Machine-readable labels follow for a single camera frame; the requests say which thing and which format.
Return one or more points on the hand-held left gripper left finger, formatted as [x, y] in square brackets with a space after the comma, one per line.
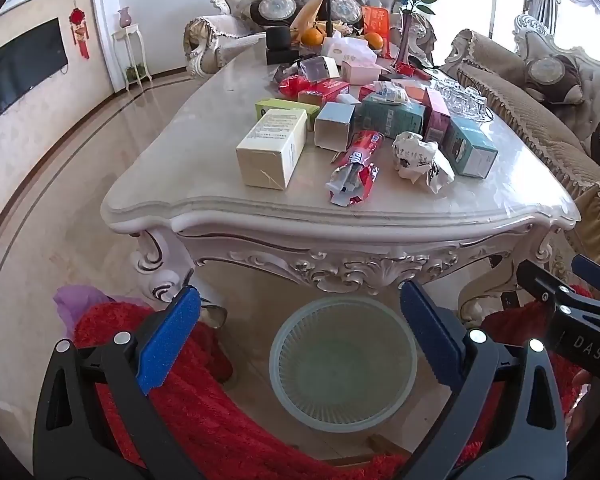
[170, 340]

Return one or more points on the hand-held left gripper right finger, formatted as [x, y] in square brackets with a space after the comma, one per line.
[430, 332]

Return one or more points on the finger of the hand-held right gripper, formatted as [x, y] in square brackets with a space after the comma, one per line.
[597, 267]
[542, 280]

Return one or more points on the pale green plastic basket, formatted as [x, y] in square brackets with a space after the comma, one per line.
[342, 375]

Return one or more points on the teal cartoon print box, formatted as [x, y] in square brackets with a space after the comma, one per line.
[469, 147]

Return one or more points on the red snack wrapper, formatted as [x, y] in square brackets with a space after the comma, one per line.
[354, 170]

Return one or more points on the pink cardboard box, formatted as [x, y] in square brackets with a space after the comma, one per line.
[437, 117]

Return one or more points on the green cardboard box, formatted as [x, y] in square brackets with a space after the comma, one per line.
[285, 108]

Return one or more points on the red and white box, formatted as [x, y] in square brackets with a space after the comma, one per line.
[324, 92]

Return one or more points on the purple plastic bag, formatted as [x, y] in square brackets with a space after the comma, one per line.
[72, 300]

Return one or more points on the person's left leg red fleece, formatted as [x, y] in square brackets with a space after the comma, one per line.
[230, 435]

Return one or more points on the wooden stool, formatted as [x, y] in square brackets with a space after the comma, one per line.
[385, 447]

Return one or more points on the ornate beige fringed sofa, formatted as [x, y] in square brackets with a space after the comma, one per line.
[520, 120]

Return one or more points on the ornate cream coffee table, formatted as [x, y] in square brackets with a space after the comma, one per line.
[190, 170]

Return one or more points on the crumpled white paper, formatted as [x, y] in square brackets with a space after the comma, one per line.
[420, 160]

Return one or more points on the cream cardboard box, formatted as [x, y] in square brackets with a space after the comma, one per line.
[272, 147]

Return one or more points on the large teal cardboard box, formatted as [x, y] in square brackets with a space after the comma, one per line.
[392, 117]

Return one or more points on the small orange box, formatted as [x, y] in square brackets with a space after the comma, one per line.
[416, 95]

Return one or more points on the open white blue box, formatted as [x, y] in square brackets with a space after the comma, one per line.
[332, 127]

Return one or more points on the crumpled clear plastic packet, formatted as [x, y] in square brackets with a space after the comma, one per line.
[389, 92]

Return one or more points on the small red packet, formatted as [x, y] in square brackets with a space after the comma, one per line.
[412, 71]

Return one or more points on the pale pink box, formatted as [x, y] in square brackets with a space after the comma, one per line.
[362, 71]

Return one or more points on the grey white curtain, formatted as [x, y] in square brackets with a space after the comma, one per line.
[550, 0]

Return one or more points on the purple glass vase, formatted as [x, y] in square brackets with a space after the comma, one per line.
[406, 35]

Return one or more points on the shiny red plastic bag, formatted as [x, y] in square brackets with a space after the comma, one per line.
[292, 86]

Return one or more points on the clear plastic box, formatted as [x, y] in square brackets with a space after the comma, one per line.
[320, 67]

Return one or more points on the orange fruit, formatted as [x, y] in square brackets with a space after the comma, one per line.
[374, 41]
[312, 36]

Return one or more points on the white tissue box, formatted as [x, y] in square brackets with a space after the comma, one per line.
[345, 50]

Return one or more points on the black flat box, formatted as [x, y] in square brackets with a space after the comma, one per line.
[282, 56]

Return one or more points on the orange red carton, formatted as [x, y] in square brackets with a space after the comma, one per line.
[376, 22]

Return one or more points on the white side table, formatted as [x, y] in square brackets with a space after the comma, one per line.
[130, 35]

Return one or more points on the black cylinder speaker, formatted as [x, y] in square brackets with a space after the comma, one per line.
[278, 38]

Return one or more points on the ornate beige tufted sofa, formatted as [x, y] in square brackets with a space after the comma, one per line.
[230, 25]

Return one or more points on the pink vase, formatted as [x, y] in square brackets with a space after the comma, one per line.
[124, 17]

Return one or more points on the yellow paper bag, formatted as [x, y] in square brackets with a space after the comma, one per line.
[307, 15]

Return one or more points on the black tripod pole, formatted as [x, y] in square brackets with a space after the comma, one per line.
[327, 0]

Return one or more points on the wall television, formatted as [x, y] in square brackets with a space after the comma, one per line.
[20, 67]

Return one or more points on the red knot wall ornament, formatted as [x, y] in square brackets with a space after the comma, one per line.
[79, 20]

